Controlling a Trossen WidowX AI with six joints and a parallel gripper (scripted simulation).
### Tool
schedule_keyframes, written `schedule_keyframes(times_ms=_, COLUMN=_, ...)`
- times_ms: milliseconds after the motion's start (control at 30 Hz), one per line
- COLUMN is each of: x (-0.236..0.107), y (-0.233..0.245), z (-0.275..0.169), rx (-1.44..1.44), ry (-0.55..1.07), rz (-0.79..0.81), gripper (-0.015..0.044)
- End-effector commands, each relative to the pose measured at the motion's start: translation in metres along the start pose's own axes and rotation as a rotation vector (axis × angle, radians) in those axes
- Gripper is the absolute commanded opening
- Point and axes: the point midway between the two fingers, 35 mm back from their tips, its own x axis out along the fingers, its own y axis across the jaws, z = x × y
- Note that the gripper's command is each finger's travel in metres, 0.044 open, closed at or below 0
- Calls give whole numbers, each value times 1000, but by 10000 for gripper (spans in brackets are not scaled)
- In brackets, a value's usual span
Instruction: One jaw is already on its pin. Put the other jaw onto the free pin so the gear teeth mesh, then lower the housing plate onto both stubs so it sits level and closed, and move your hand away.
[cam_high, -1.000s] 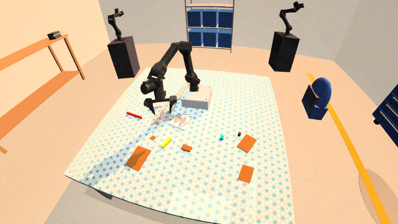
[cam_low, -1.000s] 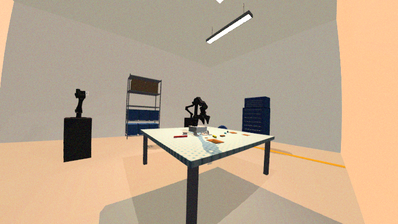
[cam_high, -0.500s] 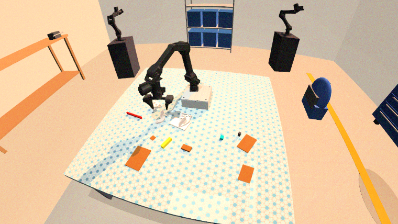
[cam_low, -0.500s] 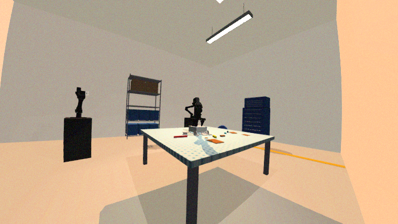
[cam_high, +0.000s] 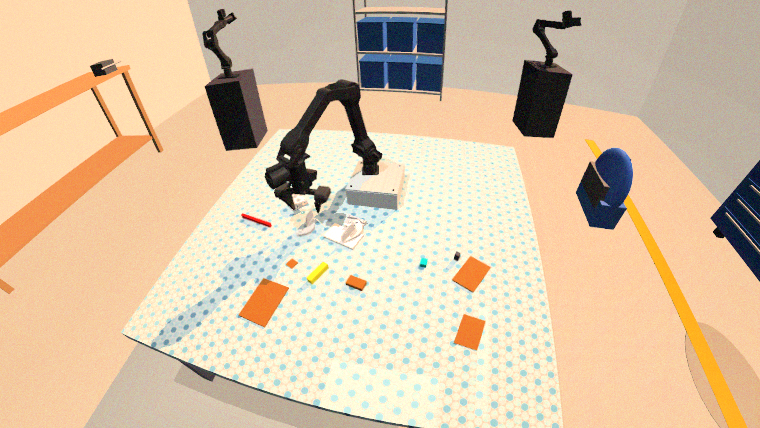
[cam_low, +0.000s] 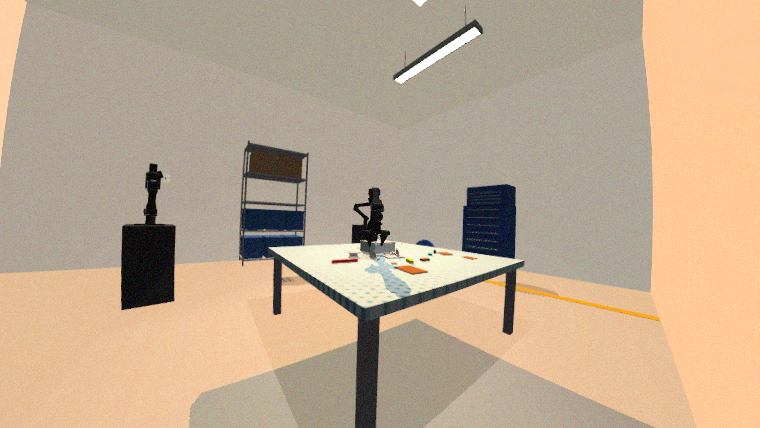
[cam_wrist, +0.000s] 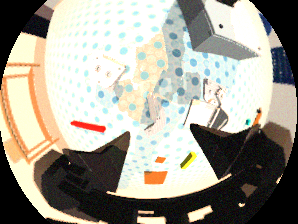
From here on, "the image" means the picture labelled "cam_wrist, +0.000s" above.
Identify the yellow rectangular bar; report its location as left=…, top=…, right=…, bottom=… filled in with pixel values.
left=180, top=152, right=197, bottom=169

